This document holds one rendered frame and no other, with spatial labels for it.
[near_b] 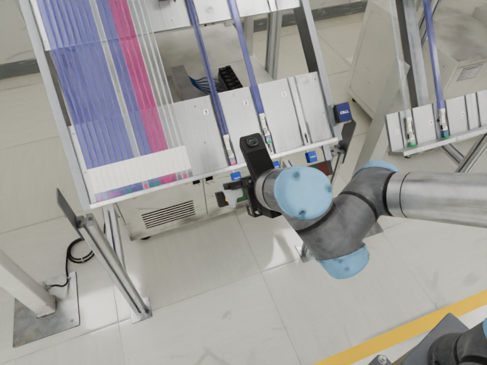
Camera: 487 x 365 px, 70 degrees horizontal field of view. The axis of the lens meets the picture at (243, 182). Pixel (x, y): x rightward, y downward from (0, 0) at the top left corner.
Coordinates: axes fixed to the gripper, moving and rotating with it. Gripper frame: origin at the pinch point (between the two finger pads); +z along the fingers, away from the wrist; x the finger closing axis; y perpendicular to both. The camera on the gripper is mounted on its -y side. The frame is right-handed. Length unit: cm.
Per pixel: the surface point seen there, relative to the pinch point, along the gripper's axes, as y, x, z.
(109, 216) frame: 4, -40, 59
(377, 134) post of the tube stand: 0, 57, 28
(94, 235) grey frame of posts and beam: 5.1, -39.2, 19.4
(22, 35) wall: -117, -77, 175
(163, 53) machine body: -55, -3, 70
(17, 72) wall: -100, -91, 192
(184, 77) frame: -38, -1, 49
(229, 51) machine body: -49, 23, 65
